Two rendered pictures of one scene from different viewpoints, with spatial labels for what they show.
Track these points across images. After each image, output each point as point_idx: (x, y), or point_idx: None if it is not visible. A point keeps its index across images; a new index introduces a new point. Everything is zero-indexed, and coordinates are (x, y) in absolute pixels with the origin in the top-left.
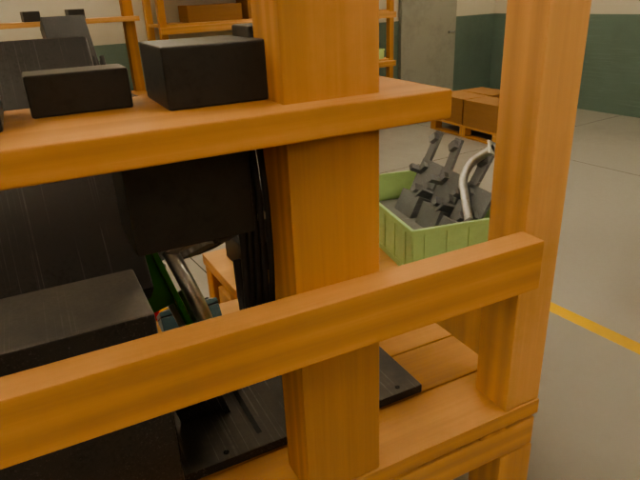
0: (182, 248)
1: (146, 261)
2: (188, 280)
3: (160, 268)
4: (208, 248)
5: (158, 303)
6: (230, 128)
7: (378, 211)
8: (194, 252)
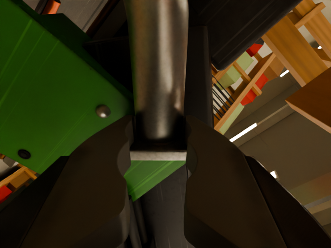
0: (212, 128)
1: (209, 88)
2: (188, 5)
3: (133, 95)
4: (58, 203)
5: (57, 29)
6: None
7: None
8: (110, 149)
